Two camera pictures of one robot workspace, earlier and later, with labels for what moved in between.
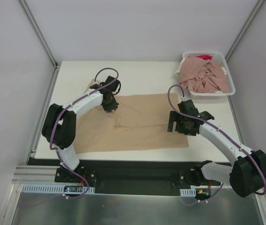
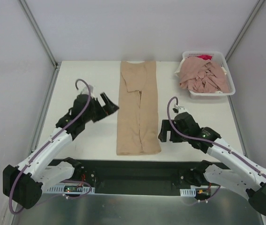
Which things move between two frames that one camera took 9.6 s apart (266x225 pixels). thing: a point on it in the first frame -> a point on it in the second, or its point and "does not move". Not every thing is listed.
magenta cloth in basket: [205, 57] does not move
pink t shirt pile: [202, 76] does not move
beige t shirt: [140, 123] -> [138, 130]
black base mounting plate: [136, 177] does not move
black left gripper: [110, 106] -> [98, 110]
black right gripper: [176, 123] -> [171, 132]
